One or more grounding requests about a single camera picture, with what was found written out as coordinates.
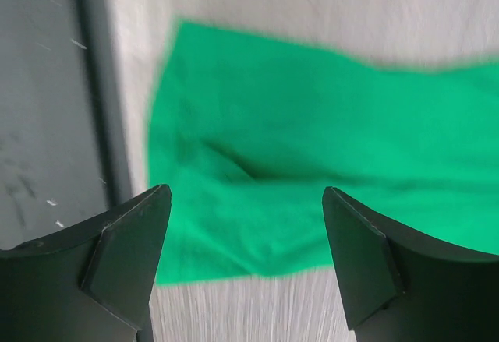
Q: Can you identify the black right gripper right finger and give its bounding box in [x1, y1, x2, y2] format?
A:
[322, 187, 498, 341]

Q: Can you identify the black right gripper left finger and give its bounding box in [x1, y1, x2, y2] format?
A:
[1, 185, 172, 341]

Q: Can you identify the green t shirt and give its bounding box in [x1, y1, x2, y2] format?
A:
[147, 21, 498, 285]

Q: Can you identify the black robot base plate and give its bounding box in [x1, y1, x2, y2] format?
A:
[1, 0, 133, 249]

